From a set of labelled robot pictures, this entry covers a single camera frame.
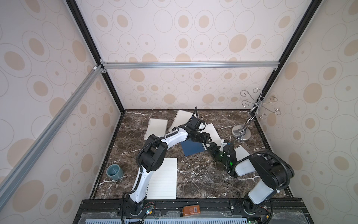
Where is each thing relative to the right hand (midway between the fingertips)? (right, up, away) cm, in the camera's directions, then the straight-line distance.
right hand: (211, 146), depth 92 cm
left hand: (0, +4, -1) cm, 4 cm away
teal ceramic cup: (-60, -14, -7) cm, 62 cm away
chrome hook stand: (+26, +8, +11) cm, 29 cm away
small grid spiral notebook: (-39, +12, +18) cm, 45 cm away
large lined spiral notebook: (-20, +19, +25) cm, 37 cm away
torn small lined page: (+12, 0, -20) cm, 23 cm away
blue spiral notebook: (-14, -2, +5) cm, 15 cm away
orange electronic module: (-15, -29, -22) cm, 39 cm away
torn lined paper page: (-31, -22, -7) cm, 39 cm away
